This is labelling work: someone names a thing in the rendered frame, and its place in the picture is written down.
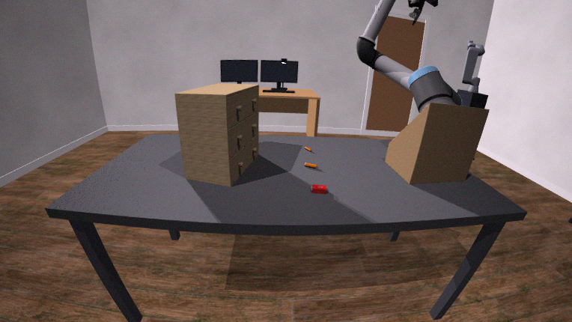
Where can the wooden chest of drawers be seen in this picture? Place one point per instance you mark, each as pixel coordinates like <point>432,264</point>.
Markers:
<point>202,118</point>

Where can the red nine-volt battery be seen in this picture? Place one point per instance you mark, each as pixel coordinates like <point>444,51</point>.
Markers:
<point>321,189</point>

